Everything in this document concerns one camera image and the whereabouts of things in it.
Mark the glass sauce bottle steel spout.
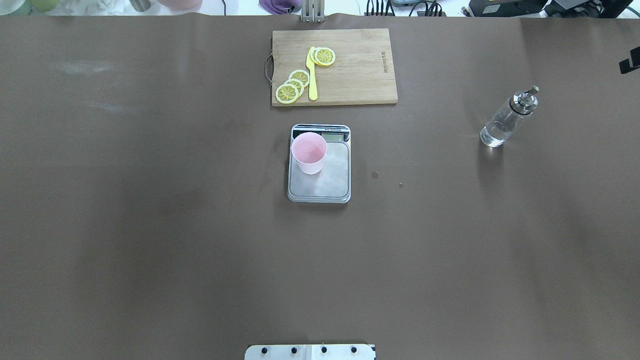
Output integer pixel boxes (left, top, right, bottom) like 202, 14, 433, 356
479, 85, 540, 148

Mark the pink plastic cup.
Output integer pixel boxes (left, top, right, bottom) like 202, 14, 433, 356
290, 132, 328, 175

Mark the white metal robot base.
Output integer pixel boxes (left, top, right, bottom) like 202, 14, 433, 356
244, 343, 377, 360

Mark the digital kitchen scale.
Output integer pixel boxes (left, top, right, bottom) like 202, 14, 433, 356
286, 123, 352, 204

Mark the steel cup background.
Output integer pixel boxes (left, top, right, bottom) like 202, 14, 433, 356
129, 0, 151, 13

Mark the bamboo cutting board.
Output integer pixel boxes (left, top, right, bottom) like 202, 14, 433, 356
271, 28, 399, 107

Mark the lemon slice beside knife tip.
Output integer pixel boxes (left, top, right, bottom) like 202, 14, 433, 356
315, 47, 336, 67

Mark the yellow plastic knife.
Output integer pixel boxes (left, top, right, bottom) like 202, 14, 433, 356
305, 48, 318, 101

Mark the hidden lemon slice under knife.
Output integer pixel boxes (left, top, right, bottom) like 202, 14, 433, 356
308, 47, 318, 65

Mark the middle stacked lemon slice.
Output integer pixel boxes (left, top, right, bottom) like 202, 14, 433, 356
283, 79, 306, 98

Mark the stacked lemon slice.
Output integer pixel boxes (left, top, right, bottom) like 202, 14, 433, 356
288, 69, 310, 87
283, 79, 306, 98

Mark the lemon slice near board corner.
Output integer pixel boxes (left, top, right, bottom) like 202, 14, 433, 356
274, 83, 301, 105

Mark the purple cloth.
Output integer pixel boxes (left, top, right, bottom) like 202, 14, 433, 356
258, 0, 302, 15

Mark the aluminium camera post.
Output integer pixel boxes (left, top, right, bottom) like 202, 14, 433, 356
301, 0, 326, 24

